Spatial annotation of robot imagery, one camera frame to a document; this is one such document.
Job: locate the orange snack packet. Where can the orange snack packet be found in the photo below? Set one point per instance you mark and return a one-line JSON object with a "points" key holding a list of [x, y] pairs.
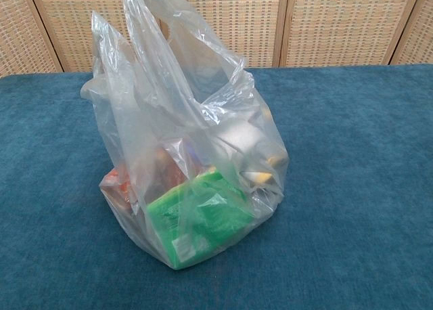
{"points": [[116, 188]]}

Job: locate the woven rattan folding screen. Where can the woven rattan folding screen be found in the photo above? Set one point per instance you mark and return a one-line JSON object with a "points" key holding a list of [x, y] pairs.
{"points": [[338, 22]]}

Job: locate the green cardboard box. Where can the green cardboard box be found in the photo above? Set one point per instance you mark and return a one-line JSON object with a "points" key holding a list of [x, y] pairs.
{"points": [[209, 218]]}

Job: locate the silver white package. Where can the silver white package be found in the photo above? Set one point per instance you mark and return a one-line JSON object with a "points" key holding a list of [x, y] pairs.
{"points": [[238, 139]]}

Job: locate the clear plastic shopping bag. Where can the clear plastic shopping bag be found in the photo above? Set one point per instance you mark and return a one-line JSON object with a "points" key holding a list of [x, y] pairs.
{"points": [[159, 96]]}

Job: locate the blue carpet table cover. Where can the blue carpet table cover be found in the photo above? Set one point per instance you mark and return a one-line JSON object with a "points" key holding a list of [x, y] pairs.
{"points": [[338, 188]]}

